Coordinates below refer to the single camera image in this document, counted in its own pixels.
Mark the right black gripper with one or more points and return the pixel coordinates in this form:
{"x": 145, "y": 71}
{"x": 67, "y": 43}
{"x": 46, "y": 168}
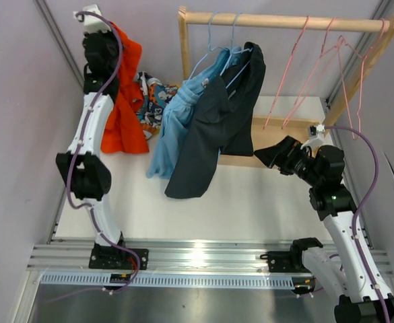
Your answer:
{"x": 281, "y": 155}

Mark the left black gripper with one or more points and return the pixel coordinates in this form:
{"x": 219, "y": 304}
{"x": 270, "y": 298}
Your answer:
{"x": 110, "y": 36}

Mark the patterned colourful shorts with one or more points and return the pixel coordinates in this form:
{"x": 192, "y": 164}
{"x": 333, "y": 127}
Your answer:
{"x": 156, "y": 96}

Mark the pink hanger patterned shorts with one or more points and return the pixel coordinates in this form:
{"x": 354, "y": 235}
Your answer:
{"x": 321, "y": 65}

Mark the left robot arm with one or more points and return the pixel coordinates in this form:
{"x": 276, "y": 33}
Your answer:
{"x": 86, "y": 178}

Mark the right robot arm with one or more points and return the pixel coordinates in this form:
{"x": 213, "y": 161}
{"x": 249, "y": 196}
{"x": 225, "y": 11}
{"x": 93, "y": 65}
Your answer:
{"x": 360, "y": 293}

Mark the dark navy shorts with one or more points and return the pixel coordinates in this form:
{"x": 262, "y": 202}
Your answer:
{"x": 221, "y": 124}

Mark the blue hanger light shorts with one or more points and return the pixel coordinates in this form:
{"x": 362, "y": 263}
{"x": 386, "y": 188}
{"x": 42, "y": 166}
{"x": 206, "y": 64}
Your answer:
{"x": 210, "y": 48}

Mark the blue hanger navy shorts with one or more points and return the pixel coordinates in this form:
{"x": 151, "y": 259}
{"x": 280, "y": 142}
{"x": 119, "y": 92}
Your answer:
{"x": 234, "y": 52}

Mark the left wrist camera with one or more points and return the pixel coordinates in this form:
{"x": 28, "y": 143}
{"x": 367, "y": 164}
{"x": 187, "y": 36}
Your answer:
{"x": 92, "y": 24}

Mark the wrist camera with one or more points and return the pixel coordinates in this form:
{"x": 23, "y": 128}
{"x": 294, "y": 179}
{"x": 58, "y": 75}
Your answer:
{"x": 92, "y": 24}
{"x": 316, "y": 137}

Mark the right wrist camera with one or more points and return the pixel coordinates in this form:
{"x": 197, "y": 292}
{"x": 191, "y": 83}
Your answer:
{"x": 316, "y": 137}

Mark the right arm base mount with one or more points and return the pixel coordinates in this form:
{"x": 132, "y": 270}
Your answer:
{"x": 283, "y": 262}

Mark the aluminium rail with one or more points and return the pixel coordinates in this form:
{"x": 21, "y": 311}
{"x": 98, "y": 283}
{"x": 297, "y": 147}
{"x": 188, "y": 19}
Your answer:
{"x": 200, "y": 257}

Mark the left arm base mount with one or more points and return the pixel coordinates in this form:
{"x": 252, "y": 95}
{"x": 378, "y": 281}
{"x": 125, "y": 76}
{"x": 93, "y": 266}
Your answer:
{"x": 109, "y": 257}

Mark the slotted cable duct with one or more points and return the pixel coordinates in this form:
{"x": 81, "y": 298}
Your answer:
{"x": 175, "y": 280}

